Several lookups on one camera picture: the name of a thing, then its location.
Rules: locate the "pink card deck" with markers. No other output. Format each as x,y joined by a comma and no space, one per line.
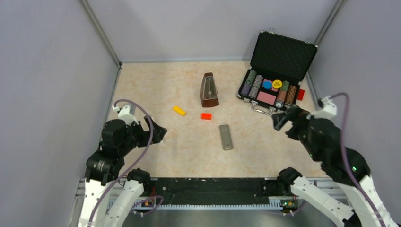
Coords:
266,98

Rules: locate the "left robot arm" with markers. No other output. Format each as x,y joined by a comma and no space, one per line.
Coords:
110,196

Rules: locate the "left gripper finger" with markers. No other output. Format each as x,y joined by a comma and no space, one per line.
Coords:
158,131
156,138

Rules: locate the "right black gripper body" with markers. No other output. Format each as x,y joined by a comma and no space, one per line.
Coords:
298,130

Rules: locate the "yellow big blind chip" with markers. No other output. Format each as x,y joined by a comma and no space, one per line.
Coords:
276,84

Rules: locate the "brown wooden metronome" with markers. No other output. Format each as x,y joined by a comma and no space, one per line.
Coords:
208,93

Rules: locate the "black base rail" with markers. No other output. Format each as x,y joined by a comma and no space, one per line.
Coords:
218,191

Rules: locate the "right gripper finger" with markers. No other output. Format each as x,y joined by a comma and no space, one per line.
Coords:
294,112
280,119

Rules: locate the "blue chip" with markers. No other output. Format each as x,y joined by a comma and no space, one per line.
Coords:
267,84

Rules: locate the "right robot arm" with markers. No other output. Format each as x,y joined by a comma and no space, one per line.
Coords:
346,167

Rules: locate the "yellow block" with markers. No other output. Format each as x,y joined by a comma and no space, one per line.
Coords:
179,110

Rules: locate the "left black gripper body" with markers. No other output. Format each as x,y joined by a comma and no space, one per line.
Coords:
136,136

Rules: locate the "red block behind case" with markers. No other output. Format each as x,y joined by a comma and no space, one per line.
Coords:
300,94

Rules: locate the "orange red block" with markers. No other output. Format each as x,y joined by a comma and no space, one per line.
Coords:
206,116

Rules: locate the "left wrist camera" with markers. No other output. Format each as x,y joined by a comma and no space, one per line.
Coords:
126,113

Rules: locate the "black poker chip case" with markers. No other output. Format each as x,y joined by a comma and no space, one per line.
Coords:
276,57

